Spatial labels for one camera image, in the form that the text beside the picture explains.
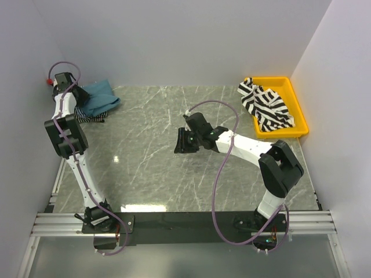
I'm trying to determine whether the black white striped top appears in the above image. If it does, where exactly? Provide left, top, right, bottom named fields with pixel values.
left=237, top=78, right=296, bottom=132

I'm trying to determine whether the teal blue tank top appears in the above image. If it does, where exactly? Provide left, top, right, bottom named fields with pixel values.
left=80, top=79, right=121, bottom=117

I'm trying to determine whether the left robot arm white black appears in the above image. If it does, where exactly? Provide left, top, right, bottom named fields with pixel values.
left=44, top=72, right=118, bottom=233

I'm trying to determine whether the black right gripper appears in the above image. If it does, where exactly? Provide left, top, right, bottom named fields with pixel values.
left=173, top=128, right=202, bottom=154

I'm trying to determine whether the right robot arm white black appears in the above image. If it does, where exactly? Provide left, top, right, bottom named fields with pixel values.
left=174, top=112, right=304, bottom=231

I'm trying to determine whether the dark striped folded top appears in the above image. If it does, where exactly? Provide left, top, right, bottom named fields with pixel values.
left=74, top=107, right=108, bottom=123

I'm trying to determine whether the yellow plastic tray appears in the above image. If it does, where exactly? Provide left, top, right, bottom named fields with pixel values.
left=253, top=76, right=309, bottom=138

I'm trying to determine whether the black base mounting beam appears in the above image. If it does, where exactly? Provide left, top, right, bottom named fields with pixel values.
left=81, top=211, right=290, bottom=250

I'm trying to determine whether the aluminium extrusion rail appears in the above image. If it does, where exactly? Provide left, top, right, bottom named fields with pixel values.
left=31, top=211, right=337, bottom=237

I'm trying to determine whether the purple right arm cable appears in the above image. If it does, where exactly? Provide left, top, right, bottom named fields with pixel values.
left=185, top=100, right=290, bottom=255

